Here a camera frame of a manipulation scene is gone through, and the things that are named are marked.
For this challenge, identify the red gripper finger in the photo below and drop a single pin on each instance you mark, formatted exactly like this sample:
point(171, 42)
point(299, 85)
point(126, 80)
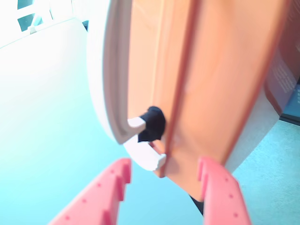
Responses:
point(98, 201)
point(222, 197)

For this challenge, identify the brown printed cardboard box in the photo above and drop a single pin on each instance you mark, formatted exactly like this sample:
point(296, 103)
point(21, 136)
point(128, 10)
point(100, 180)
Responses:
point(284, 70)

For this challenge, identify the white lattice railing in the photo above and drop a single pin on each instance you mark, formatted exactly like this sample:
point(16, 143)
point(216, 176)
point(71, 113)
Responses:
point(42, 14)

